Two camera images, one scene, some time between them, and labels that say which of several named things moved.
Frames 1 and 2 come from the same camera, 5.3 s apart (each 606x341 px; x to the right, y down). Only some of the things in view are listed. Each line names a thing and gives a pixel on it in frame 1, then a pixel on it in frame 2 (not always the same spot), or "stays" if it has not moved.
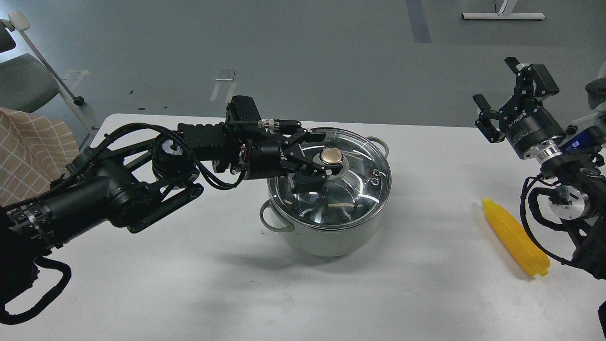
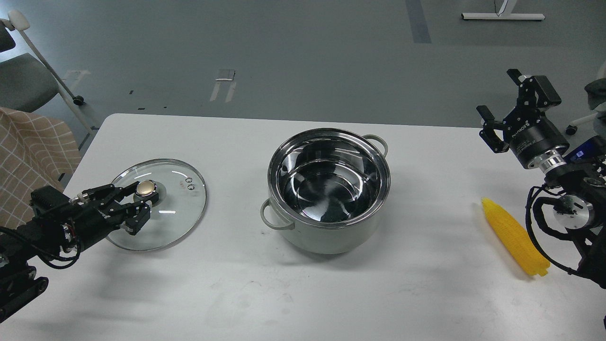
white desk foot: [505, 13] stays
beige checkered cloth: [35, 151] stays
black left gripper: [279, 158] -> [90, 223]
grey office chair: [27, 83] stays
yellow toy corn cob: [533, 259] stays
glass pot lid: [350, 197] -> [182, 191]
